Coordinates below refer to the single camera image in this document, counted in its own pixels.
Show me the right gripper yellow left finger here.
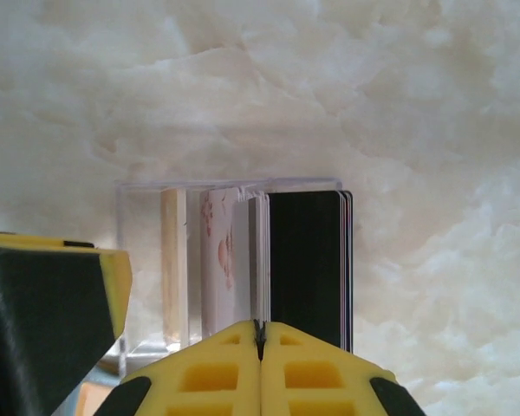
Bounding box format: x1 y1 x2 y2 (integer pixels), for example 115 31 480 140
119 319 263 416

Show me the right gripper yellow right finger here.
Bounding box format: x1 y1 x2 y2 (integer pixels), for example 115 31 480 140
260 321 426 416

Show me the clear acrylic card box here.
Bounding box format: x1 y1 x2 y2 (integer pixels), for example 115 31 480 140
114 175 361 378

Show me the black card stack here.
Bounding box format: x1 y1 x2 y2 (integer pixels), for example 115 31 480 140
266 189 355 353

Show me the white floral card stack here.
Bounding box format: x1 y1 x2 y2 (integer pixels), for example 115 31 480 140
198 186 251 341

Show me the tan card stack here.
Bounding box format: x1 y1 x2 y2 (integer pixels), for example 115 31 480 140
159 186 190 350

